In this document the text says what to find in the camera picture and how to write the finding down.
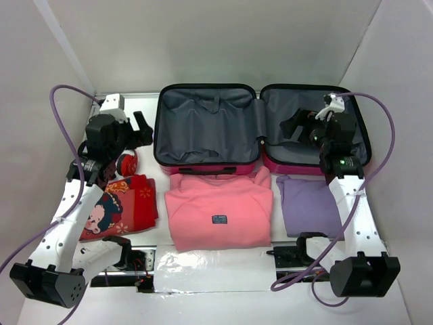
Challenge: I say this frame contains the red black headphones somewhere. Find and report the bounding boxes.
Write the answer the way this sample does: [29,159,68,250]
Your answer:
[116,150,138,177]

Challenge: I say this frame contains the pink children's suitcase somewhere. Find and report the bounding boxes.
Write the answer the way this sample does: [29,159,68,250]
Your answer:
[154,83,371,175]

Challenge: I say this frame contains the red cartoon blanket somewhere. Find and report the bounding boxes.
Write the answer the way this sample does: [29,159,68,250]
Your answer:
[80,175,158,241]

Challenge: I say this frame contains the purple shirt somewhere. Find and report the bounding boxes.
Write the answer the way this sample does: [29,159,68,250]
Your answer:
[276,175,342,238]

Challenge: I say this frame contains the pink sweatshirt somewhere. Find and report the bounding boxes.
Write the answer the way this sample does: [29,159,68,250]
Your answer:
[164,167,273,251]

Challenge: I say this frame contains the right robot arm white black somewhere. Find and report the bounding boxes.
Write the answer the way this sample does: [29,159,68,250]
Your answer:
[280,108,401,298]

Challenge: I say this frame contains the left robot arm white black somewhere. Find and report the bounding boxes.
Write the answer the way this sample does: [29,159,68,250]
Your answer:
[9,111,153,309]

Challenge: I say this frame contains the shiny white taped sheet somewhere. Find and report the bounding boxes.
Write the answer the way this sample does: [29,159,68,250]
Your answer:
[154,245,277,293]

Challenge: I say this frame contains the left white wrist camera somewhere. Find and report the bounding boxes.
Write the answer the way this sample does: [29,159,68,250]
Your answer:
[99,93,127,123]

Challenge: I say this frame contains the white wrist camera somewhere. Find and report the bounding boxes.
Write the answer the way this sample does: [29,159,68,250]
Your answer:
[315,93,345,122]
[99,93,127,123]

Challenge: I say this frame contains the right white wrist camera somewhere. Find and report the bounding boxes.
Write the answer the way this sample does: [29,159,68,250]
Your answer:
[315,93,345,122]

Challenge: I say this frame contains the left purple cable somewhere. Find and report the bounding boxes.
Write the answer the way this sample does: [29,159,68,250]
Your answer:
[0,83,106,325]

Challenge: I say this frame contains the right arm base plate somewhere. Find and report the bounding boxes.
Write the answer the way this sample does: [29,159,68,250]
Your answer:
[266,245,329,283]

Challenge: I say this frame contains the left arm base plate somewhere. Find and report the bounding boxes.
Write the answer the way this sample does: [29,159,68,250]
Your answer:
[90,246,156,293]

